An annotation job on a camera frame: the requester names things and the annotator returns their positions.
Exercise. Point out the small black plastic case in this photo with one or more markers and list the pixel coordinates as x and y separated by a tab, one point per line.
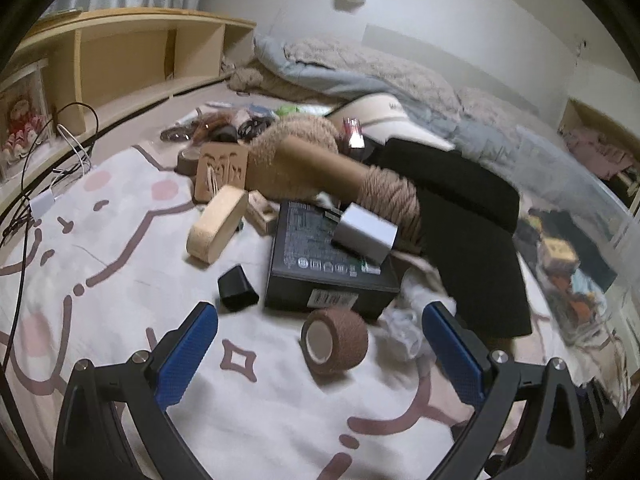
237	287

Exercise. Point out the green packet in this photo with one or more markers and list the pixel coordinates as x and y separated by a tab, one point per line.
287	110

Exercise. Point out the white headboard panel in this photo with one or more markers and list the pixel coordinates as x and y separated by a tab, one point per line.
425	47

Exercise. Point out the tan printed cardboard box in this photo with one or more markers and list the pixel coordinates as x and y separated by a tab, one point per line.
557	255

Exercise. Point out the light wooden shelf unit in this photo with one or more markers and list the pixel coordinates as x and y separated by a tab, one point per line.
125	55

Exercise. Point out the small wooden piece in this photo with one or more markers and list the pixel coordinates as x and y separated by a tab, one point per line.
260	210

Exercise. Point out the beige textured pillow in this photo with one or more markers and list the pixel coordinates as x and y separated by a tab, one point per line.
495	105
350	57

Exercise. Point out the light blue packet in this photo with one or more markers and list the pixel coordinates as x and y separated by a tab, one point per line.
240	108

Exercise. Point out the black round case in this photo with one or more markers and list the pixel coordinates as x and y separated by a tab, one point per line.
225	135

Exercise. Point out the tan blanket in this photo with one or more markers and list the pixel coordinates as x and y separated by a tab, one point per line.
280	87

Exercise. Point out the black cloth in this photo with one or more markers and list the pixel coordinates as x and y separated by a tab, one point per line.
465	220

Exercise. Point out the dark sunglasses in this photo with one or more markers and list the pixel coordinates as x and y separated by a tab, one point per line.
175	135

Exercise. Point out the cardboard tube with twine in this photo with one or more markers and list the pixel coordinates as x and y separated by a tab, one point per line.
325	165

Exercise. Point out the pink clothes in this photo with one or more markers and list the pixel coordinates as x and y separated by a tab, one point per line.
595	152

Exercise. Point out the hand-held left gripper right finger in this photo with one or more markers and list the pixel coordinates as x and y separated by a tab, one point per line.
452	355

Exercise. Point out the brown plush toy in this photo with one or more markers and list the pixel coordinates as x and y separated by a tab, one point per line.
300	130

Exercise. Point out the white tissue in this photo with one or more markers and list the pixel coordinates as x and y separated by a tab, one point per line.
405	325

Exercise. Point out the grey blue duvet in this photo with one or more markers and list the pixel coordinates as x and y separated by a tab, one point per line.
350	80

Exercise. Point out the black cardboard box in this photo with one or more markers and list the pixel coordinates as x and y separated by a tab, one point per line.
310	260

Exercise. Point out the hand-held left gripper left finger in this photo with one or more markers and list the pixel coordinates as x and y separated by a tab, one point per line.
187	355

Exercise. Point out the brown tape roll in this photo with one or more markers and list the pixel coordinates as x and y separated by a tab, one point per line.
187	160

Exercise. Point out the clear plastic bin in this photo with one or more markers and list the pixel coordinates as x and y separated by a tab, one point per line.
575	200

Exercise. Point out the brown bandage roll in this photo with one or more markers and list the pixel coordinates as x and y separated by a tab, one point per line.
345	335

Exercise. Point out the white pink printed blanket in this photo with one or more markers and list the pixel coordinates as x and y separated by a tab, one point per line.
125	240

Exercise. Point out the pink white small packet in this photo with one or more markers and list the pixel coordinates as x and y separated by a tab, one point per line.
352	132

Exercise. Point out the black glove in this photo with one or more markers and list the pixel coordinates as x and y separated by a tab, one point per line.
595	265

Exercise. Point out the silver power adapter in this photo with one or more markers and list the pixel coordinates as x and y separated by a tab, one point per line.
365	235

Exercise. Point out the framed doll picture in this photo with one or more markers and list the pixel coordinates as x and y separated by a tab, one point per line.
22	120

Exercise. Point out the wooden side shelf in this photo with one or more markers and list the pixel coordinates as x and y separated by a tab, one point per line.
575	110

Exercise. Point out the white charger plug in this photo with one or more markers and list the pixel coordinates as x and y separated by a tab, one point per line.
41	206

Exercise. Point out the beige oval wooden block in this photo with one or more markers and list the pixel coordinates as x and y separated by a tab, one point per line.
215	225

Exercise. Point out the carved wooden board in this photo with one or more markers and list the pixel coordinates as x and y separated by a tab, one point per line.
222	165

